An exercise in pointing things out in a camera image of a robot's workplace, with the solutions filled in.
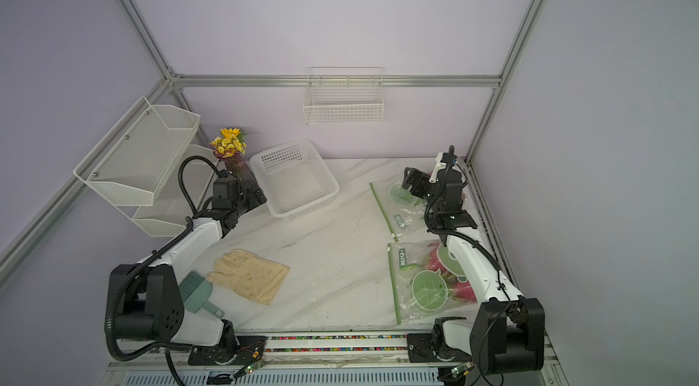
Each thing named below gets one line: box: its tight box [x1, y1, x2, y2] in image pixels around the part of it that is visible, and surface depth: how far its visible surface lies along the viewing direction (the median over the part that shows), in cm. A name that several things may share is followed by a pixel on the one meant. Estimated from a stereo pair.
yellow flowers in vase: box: [211, 127, 259, 186], surface depth 95 cm
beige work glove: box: [205, 248, 291, 306], surface depth 89 cm
